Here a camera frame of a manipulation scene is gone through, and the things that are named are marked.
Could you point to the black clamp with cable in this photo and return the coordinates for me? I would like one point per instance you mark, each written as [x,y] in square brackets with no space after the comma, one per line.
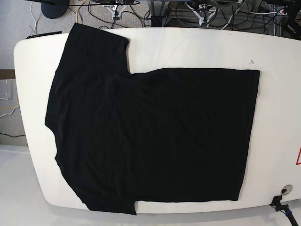
[279,207]

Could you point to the aluminium frame post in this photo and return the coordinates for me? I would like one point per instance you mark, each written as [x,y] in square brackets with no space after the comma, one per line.
[159,12]

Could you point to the black flat bar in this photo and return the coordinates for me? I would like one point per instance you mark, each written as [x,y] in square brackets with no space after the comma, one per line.
[44,34]

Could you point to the black T-shirt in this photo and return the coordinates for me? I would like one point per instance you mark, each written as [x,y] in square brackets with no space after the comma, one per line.
[168,135]

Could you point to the round dark stand base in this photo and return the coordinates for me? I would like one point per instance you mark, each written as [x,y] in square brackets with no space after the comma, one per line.
[55,9]

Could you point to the red warning triangle sticker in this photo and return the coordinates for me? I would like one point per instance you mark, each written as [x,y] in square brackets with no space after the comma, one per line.
[298,162]

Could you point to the silver table grommet right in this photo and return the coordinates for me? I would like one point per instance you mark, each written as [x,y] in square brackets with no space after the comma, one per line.
[286,190]

